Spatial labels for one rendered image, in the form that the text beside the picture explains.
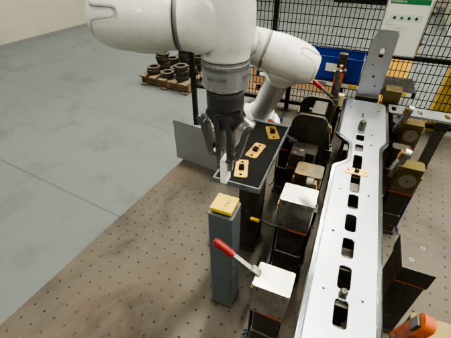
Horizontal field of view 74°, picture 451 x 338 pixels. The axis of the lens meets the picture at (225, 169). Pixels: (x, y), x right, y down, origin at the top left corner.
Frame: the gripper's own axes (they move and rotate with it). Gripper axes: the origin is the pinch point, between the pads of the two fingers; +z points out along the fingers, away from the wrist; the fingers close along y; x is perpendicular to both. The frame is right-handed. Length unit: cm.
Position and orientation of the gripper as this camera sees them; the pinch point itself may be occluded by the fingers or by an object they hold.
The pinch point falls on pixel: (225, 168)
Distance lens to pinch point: 70.7
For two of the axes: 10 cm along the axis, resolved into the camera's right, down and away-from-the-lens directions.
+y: 9.2, 2.4, -3.0
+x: 3.8, -5.7, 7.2
